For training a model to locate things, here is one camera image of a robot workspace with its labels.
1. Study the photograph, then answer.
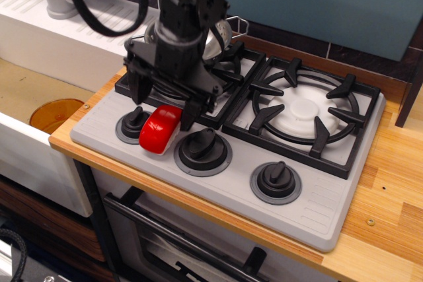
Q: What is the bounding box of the black right burner grate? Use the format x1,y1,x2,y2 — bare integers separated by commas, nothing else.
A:
223,57,385,179

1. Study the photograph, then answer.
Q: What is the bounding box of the grey toy stove top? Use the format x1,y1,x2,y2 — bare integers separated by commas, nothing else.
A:
70,57,386,252

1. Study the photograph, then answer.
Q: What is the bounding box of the black middle stove knob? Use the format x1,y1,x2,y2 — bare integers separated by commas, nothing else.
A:
174,127,233,177

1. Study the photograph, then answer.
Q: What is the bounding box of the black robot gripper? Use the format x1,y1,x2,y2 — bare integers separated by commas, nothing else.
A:
124,30,223,131

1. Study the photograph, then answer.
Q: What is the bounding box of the black braided cable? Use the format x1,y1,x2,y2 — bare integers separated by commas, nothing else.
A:
0,227,29,279

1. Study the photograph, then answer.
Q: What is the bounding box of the steel colander bowl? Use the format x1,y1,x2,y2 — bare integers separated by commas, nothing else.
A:
126,16,250,62

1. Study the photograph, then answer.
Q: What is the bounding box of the red white toy sushi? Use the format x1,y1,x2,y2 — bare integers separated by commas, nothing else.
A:
139,105,182,155

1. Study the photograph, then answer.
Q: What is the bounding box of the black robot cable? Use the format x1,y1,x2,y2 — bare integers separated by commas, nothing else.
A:
52,0,149,37

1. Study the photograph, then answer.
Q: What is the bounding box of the black left burner grate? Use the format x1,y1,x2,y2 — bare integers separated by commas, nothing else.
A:
114,41,265,129

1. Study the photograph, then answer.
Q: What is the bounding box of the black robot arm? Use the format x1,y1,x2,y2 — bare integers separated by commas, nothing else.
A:
124,0,229,131

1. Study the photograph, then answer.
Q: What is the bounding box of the white toy sink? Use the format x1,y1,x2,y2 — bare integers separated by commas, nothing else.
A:
0,0,166,219

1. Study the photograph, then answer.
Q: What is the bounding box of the black burner grate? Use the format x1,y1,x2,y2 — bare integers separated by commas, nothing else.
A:
114,41,265,129
223,57,385,179

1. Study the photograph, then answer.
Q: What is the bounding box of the orange plastic plate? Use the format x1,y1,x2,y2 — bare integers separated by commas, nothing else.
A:
29,98,84,134

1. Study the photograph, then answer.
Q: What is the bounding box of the black right stove knob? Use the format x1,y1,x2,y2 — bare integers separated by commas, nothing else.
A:
250,161,302,205

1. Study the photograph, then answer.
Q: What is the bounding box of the toy oven door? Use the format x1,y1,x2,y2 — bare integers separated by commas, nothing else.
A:
103,187,326,281

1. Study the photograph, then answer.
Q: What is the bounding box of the black stove knob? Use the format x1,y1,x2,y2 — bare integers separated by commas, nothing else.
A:
174,127,233,177
250,161,302,205
115,106,151,145

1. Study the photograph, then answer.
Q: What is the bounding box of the black left stove knob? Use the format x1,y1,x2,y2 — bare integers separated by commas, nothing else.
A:
115,106,151,145

